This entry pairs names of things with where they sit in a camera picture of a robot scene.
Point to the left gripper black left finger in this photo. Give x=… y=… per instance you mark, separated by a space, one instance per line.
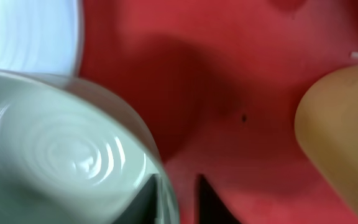
x=143 y=208

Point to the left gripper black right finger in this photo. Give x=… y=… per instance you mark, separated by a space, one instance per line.
x=210 y=208

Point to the green bowl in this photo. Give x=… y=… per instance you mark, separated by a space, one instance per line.
x=73 y=152

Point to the red plastic tray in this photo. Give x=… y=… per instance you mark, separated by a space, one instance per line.
x=218 y=82

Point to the yellow plastic cup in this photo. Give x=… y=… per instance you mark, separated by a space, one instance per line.
x=326 y=128

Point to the light blue plate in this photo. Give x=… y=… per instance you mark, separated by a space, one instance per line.
x=42 y=36

